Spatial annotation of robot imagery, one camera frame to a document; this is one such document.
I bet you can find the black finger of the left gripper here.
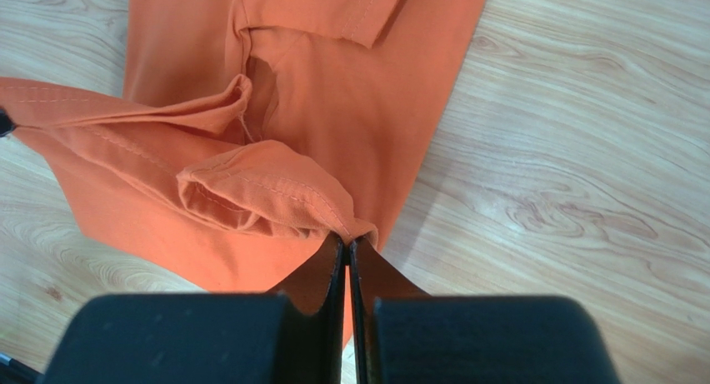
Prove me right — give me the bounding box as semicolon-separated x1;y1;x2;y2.
0;109;16;138

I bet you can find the orange t-shirt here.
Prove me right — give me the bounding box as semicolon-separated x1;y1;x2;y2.
0;0;493;346

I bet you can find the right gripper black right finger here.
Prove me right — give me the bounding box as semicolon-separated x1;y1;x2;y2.
349;238;619;383

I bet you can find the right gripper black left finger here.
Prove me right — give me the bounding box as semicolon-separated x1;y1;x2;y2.
43;234;345;383

